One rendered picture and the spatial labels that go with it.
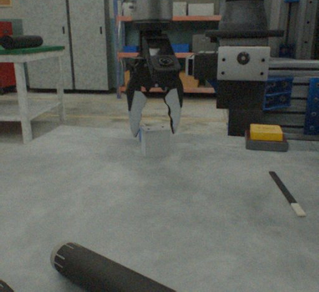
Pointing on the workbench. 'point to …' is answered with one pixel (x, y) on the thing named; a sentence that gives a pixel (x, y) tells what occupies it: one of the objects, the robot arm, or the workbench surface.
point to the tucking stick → (287, 195)
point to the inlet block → (155, 141)
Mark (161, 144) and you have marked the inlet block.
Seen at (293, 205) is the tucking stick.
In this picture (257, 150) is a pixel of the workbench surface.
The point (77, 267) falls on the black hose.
